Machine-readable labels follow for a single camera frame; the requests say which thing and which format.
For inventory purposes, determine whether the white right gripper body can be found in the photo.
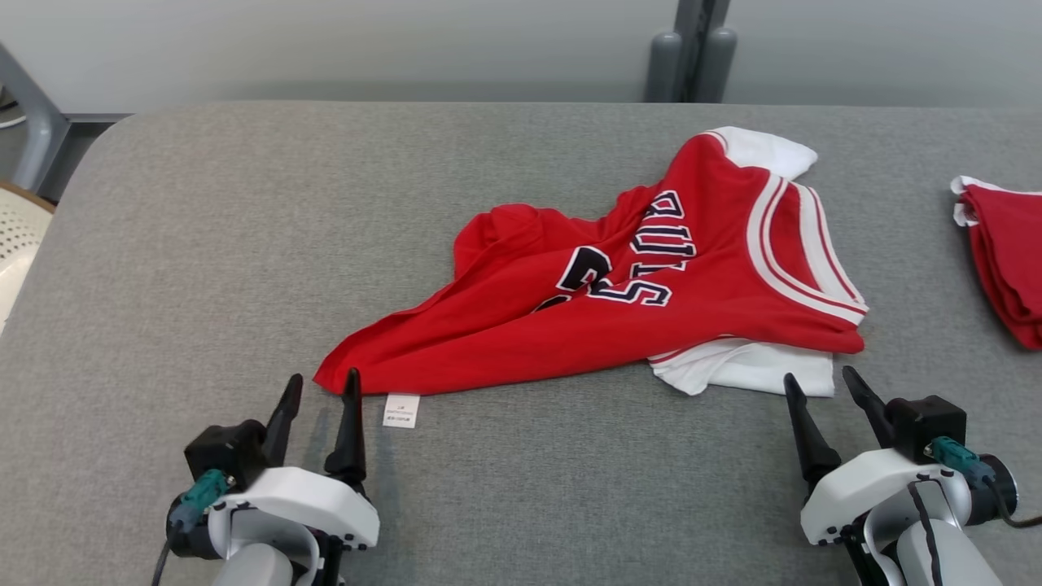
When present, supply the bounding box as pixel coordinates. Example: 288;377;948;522
799;447;974;547

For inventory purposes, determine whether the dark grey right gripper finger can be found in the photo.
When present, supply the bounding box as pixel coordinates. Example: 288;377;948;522
842;366;896;448
783;373;843;490

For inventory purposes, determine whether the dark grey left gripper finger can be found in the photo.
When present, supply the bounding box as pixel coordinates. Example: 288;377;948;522
261;374;304;470
323;368;368;490

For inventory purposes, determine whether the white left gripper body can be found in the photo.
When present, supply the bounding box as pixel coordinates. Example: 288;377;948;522
208;466;381;584

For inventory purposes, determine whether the red Bulls basketball jersey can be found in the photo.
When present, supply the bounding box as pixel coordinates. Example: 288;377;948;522
313;126;870;430

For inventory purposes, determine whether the red garment stack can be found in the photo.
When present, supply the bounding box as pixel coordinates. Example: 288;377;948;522
950;175;1042;352

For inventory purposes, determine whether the teal right camera connector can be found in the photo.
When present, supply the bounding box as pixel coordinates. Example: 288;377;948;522
925;436;996;490

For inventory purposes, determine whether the teal camera connector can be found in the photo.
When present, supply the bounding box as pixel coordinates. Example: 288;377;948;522
925;436;996;490
180;469;234;511

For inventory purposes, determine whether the teal left camera connector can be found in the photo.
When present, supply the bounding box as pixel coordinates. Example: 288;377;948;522
180;469;234;511

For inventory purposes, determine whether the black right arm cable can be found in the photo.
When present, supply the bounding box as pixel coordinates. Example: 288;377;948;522
980;476;1042;531

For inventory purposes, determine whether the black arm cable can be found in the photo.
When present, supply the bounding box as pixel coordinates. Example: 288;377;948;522
980;476;1042;531
150;521;185;586

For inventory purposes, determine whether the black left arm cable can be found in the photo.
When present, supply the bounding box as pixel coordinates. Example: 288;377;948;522
150;521;185;586

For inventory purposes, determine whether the grey metal frame leg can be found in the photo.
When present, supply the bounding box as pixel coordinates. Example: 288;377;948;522
0;42;72;194

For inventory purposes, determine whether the aluminium frame post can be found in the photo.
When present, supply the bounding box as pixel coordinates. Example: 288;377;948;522
673;0;732;103

